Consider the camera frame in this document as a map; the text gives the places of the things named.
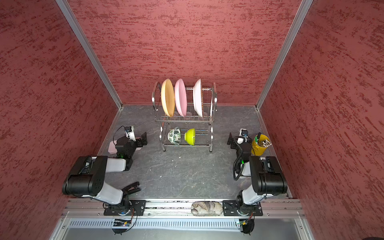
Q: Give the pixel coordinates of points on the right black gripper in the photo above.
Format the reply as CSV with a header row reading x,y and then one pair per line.
x,y
233,141

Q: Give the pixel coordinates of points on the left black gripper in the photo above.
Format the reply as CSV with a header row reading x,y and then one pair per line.
x,y
139,142

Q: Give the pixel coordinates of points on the chrome two-tier dish rack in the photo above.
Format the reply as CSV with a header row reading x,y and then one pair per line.
x,y
204,125

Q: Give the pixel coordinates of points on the yellow bear plate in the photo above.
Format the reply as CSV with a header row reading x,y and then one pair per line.
x,y
168,98

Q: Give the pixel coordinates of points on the patterned orange-rim plate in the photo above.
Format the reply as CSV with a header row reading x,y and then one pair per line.
x,y
198,98

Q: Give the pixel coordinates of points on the pink plate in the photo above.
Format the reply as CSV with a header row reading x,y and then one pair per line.
x,y
181,98

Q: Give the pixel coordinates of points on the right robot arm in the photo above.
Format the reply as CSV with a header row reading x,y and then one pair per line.
x,y
267,178

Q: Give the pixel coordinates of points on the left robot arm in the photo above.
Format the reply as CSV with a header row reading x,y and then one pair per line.
x,y
86,179

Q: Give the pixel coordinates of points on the yellow pencil cup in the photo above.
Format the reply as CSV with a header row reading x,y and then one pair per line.
x,y
260,144

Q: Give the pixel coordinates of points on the green leaf pattern bowl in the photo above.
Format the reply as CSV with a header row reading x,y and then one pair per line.
x,y
174,136

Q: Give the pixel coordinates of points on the lime green bowl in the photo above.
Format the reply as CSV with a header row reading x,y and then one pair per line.
x,y
190,136

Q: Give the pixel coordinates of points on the black clip tool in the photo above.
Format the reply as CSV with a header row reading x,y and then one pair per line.
x,y
132,188

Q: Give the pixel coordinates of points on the grey marbled stone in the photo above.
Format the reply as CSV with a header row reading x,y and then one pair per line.
x,y
206,209

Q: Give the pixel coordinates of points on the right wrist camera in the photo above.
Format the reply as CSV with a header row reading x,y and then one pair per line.
x,y
244,136

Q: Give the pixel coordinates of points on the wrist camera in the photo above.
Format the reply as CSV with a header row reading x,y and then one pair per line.
x,y
129,132
244,136

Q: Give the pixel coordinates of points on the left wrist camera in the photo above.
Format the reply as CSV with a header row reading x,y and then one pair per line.
x,y
129,132

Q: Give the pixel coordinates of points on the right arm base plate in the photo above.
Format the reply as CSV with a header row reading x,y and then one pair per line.
x,y
232,208

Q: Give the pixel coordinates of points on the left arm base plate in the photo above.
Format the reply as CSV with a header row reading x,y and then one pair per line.
x,y
128,208

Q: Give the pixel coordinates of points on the aluminium front rail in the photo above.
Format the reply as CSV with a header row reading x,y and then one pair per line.
x,y
180,208

